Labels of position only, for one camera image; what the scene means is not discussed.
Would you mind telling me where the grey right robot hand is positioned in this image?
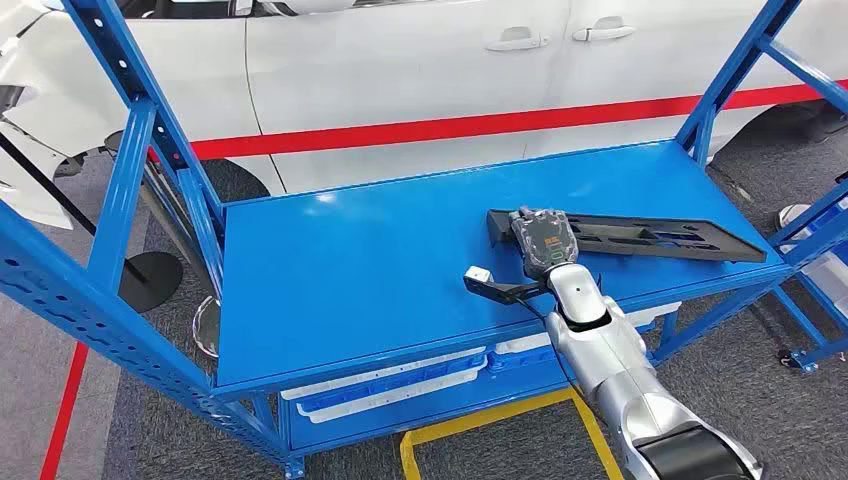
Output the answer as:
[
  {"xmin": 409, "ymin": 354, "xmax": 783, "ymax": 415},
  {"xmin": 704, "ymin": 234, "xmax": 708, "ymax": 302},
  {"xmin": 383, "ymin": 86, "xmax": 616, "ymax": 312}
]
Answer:
[{"xmin": 508, "ymin": 206, "xmax": 580, "ymax": 280}]

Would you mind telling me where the long black plastic part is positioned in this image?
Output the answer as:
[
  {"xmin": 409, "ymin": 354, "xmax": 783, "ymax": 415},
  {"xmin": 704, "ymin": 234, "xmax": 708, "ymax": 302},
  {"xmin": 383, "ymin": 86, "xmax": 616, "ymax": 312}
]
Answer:
[{"xmin": 486, "ymin": 208, "xmax": 768, "ymax": 264}]

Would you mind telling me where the large blue metal shelf rack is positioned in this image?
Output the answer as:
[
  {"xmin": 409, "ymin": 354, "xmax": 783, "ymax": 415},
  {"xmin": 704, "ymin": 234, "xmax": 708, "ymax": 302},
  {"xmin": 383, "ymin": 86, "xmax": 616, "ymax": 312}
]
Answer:
[{"xmin": 0, "ymin": 0, "xmax": 848, "ymax": 480}]

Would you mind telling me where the blue wheeled shelf rack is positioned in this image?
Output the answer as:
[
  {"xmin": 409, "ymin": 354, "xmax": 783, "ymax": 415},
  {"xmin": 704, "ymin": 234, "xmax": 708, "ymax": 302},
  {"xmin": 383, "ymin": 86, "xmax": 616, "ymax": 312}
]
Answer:
[{"xmin": 768, "ymin": 178, "xmax": 848, "ymax": 376}]

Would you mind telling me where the white plastic bin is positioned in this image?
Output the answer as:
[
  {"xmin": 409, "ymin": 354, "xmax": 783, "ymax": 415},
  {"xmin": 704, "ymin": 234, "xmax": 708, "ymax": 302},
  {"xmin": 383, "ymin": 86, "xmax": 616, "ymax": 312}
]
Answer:
[
  {"xmin": 281, "ymin": 346, "xmax": 488, "ymax": 402},
  {"xmin": 798, "ymin": 251, "xmax": 848, "ymax": 319},
  {"xmin": 296, "ymin": 367, "xmax": 488, "ymax": 425},
  {"xmin": 493, "ymin": 301, "xmax": 684, "ymax": 356}
]

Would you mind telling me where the red barrier belt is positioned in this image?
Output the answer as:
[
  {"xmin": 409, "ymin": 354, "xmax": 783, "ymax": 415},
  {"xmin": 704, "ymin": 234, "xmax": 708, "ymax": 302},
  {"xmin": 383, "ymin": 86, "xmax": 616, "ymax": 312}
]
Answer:
[
  {"xmin": 38, "ymin": 342, "xmax": 89, "ymax": 480},
  {"xmin": 146, "ymin": 79, "xmax": 848, "ymax": 164}
]

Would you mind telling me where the white car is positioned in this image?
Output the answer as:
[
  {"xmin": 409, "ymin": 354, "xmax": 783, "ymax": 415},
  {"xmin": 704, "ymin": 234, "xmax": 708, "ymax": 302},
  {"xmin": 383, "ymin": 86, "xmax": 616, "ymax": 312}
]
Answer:
[{"xmin": 0, "ymin": 0, "xmax": 848, "ymax": 231}]

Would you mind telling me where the chrome stanchion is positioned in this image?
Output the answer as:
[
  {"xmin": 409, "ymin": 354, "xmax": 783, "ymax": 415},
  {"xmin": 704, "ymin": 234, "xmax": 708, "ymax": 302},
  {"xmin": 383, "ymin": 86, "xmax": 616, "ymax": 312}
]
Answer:
[{"xmin": 140, "ymin": 162, "xmax": 223, "ymax": 360}]

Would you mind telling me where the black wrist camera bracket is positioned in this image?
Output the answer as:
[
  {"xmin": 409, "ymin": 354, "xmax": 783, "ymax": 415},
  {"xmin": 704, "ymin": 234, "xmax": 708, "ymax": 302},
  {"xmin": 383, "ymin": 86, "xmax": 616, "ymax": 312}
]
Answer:
[{"xmin": 463, "ymin": 276, "xmax": 551, "ymax": 306}]

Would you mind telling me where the black stanchion post with base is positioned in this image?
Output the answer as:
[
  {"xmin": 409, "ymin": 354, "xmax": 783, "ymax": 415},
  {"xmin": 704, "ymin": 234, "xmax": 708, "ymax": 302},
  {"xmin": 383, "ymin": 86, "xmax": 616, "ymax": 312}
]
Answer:
[{"xmin": 0, "ymin": 132, "xmax": 185, "ymax": 314}]

